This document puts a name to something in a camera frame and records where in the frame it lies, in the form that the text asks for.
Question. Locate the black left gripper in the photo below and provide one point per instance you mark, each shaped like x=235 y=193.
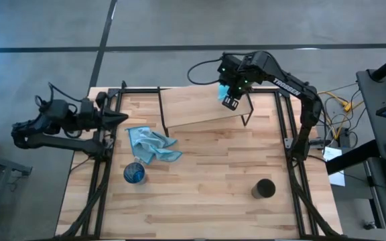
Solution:
x=89 y=115

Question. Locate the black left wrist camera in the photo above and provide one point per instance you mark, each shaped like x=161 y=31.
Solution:
x=101 y=99

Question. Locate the grey desk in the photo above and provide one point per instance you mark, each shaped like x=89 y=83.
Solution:
x=377 y=110

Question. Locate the blue faceted plastic cup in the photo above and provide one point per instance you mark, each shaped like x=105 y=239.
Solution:
x=134 y=173

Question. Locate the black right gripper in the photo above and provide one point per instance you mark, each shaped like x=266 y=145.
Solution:
x=233 y=72

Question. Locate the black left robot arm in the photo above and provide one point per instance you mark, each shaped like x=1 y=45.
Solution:
x=55 y=142

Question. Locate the black cup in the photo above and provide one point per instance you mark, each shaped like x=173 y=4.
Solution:
x=264 y=188

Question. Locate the white cloth tag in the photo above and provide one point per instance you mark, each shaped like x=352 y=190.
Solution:
x=139 y=161

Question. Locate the black aluminium table frame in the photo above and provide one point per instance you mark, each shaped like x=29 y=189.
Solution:
x=104 y=187

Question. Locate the teal mug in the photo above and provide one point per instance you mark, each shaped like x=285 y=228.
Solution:
x=222 y=92

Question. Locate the light blue microfibre cloth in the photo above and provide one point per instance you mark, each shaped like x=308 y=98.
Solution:
x=149 y=144

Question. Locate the black diagonal beam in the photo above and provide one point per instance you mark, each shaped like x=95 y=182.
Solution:
x=350 y=157

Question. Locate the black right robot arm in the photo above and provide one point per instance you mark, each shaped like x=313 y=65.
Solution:
x=308 y=100

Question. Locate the white paper sheet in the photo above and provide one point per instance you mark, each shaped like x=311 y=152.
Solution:
x=334 y=167

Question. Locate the wooden shelf with black legs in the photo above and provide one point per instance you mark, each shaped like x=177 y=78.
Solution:
x=199 y=105

